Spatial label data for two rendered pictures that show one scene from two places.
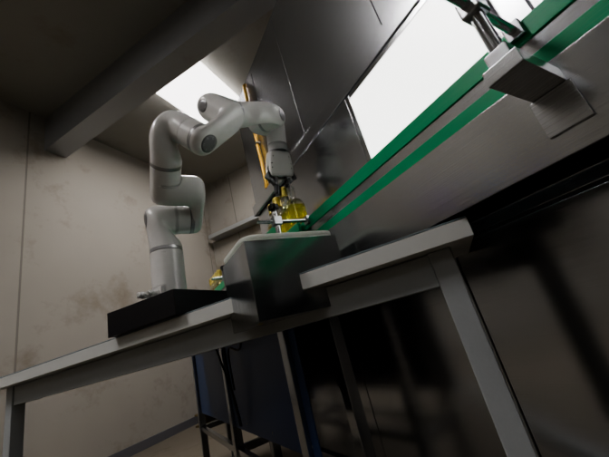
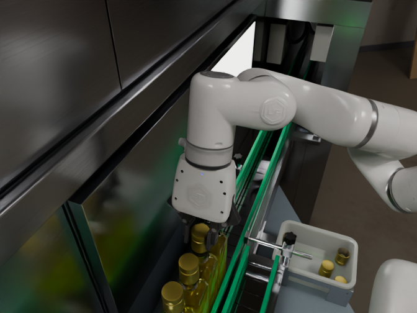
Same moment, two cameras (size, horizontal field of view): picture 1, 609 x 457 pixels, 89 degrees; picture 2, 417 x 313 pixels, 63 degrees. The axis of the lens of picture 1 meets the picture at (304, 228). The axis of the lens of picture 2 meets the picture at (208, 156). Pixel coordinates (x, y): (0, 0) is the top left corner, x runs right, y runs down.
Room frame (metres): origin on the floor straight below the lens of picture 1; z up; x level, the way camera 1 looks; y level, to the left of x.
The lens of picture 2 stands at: (1.29, 0.37, 1.66)
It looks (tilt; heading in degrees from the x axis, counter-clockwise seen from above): 39 degrees down; 234
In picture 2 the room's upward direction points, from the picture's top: straight up
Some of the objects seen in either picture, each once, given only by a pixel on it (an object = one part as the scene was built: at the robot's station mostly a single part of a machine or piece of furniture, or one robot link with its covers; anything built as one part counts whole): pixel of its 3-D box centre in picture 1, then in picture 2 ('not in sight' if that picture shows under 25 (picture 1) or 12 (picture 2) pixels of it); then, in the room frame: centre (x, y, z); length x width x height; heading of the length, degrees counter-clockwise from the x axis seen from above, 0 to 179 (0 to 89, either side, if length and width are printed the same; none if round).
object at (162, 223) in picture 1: (168, 228); not in sight; (0.89, 0.42, 1.05); 0.13 x 0.10 x 0.16; 123
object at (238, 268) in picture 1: (292, 266); (303, 258); (0.71, 0.05, 0.79); 0.27 x 0.17 x 0.08; 123
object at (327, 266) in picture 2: not in sight; (326, 269); (0.69, 0.12, 0.79); 0.04 x 0.04 x 0.04
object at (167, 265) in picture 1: (164, 277); not in sight; (0.88, 0.44, 0.89); 0.16 x 0.13 x 0.15; 155
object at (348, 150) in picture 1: (360, 145); (200, 130); (0.87, -0.24, 1.15); 0.90 x 0.03 x 0.34; 33
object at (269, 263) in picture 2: not in sight; (265, 269); (0.86, 0.04, 0.85); 0.09 x 0.04 x 0.07; 123
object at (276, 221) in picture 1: (284, 223); (277, 248); (0.85, 0.05, 0.95); 0.17 x 0.03 x 0.12; 123
